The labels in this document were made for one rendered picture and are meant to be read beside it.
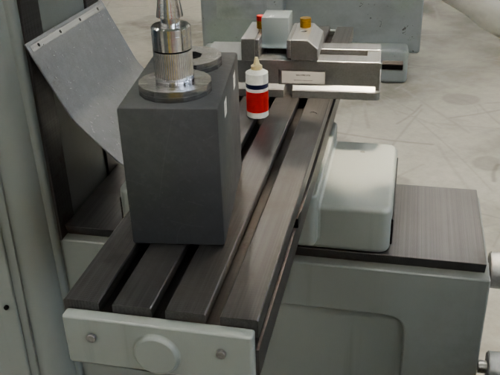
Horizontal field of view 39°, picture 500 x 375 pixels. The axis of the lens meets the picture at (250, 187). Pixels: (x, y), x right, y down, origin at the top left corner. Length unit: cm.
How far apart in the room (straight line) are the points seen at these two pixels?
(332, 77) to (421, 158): 199
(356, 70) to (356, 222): 31
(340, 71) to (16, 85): 58
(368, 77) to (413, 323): 46
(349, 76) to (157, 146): 60
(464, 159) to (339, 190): 212
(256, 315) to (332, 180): 56
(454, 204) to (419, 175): 173
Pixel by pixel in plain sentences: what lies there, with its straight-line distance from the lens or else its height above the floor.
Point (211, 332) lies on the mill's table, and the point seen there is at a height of 92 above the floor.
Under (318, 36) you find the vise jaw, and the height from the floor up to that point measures 103.
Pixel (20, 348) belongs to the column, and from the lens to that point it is 152.
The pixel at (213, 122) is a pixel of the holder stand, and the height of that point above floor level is 110.
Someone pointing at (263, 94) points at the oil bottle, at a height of 97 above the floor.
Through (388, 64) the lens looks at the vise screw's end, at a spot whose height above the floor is 98.
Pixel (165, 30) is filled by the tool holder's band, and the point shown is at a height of 119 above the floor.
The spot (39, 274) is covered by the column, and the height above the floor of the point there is 65.
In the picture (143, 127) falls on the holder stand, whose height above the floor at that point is 109.
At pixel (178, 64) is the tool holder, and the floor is 115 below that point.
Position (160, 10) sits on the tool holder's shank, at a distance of 84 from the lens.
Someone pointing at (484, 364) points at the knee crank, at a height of 52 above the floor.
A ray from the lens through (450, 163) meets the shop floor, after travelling 330.
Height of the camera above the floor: 141
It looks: 28 degrees down
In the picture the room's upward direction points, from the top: 2 degrees counter-clockwise
